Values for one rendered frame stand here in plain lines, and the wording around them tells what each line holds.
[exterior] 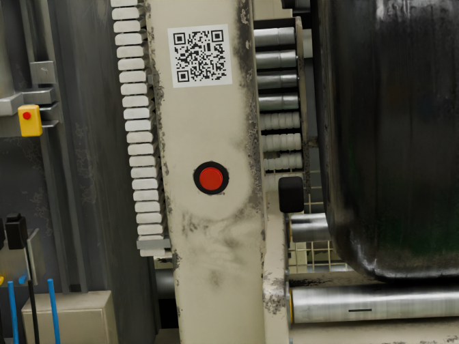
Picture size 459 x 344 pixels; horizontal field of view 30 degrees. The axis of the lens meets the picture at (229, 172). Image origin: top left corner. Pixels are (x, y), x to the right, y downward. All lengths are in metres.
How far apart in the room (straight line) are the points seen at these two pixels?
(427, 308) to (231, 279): 0.26
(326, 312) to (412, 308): 0.11
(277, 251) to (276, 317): 0.13
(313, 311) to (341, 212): 0.16
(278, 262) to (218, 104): 0.22
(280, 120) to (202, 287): 0.44
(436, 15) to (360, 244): 0.28
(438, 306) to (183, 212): 0.35
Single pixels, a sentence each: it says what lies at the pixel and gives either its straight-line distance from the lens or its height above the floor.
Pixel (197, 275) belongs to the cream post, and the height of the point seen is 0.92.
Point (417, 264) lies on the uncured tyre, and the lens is 1.03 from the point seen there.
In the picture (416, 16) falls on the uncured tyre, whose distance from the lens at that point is 0.89.
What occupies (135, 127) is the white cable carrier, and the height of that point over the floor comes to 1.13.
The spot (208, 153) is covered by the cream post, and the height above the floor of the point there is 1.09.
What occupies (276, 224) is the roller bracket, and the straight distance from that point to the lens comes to 1.25.
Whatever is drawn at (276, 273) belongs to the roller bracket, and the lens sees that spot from 1.09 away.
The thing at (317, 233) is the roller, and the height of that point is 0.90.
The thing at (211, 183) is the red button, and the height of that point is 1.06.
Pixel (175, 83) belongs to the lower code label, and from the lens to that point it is 1.09.
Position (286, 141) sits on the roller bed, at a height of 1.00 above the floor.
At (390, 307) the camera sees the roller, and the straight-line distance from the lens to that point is 1.10.
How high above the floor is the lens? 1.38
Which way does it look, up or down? 16 degrees down
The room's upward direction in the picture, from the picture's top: 5 degrees counter-clockwise
